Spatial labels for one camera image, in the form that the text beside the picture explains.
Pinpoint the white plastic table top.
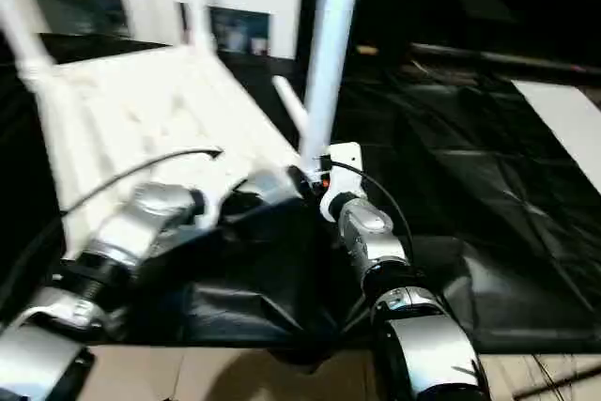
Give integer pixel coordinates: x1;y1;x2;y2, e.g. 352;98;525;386
28;42;325;266

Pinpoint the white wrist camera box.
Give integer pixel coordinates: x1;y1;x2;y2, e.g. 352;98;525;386
188;176;247;231
317;143;365;224

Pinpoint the black plastic mat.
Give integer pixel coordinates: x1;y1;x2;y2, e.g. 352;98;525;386
0;35;601;355

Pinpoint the black floor cable bundle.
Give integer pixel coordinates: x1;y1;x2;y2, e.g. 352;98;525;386
515;359;601;401

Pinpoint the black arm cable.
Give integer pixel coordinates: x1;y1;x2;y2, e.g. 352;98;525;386
329;162;414;242
61;147;224;219

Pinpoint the dark horizontal rail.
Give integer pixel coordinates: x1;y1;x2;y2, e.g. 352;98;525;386
408;41;601;73

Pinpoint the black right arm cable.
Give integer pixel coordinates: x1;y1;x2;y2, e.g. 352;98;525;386
329;162;414;242

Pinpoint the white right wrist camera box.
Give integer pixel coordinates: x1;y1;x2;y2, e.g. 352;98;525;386
317;143;365;224

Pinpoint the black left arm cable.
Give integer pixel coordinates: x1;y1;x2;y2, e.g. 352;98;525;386
61;147;224;219

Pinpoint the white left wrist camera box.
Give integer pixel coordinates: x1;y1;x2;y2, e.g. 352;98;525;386
188;176;247;231

